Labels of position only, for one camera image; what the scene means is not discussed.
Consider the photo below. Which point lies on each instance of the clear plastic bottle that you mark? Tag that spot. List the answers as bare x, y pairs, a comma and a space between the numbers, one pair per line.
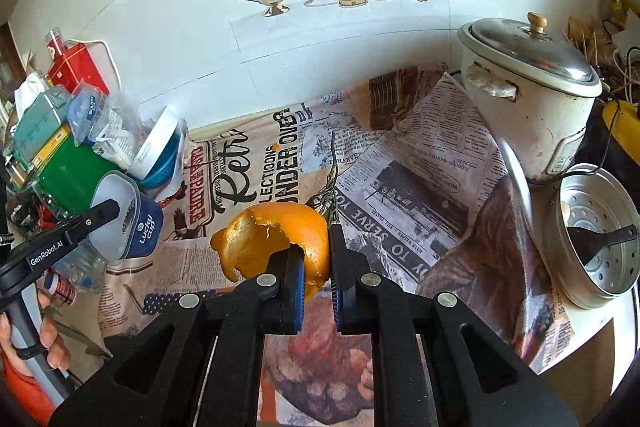
75, 272

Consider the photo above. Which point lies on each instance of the person's left forearm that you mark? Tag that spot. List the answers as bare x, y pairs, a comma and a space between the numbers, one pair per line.
20, 382

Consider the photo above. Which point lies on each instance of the clear plastic bags pile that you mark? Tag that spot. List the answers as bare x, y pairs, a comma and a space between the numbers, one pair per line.
100, 122

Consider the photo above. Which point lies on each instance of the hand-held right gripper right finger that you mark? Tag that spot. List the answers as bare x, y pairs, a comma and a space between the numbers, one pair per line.
337, 292

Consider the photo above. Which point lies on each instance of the white rice cooker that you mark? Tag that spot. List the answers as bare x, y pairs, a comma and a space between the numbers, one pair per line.
530, 107

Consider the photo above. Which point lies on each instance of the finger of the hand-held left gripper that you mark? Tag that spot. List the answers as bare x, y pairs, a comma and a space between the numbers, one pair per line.
75, 232

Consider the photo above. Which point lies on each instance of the yellow plastic object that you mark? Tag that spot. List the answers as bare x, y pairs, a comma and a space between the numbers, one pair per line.
622, 127

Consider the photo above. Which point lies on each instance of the black rice spoon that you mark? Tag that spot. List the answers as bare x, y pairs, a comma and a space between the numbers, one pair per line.
595, 239

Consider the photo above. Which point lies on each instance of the red box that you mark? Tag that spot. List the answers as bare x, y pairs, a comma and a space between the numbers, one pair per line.
75, 67

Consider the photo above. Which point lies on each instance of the newspaper-print tablecloth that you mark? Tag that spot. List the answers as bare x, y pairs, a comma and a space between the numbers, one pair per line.
425, 207

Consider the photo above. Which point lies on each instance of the aluminium steamer basket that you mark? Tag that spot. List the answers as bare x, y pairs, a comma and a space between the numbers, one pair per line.
595, 247

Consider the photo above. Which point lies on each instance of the orange peel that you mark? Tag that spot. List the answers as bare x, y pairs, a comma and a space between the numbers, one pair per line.
280, 232

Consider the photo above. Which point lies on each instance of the green box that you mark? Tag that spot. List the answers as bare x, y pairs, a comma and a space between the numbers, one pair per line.
75, 177

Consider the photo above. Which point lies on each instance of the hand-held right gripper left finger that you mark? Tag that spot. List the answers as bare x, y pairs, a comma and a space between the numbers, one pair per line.
299, 287

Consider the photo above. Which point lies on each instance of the person's left hand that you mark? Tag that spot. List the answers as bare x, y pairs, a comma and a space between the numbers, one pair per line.
56, 342

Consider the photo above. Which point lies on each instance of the blue and white plastic cup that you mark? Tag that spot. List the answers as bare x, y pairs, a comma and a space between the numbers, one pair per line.
135, 217

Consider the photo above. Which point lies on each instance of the blue colander with white plate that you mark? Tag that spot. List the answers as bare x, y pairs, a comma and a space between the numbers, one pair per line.
160, 147

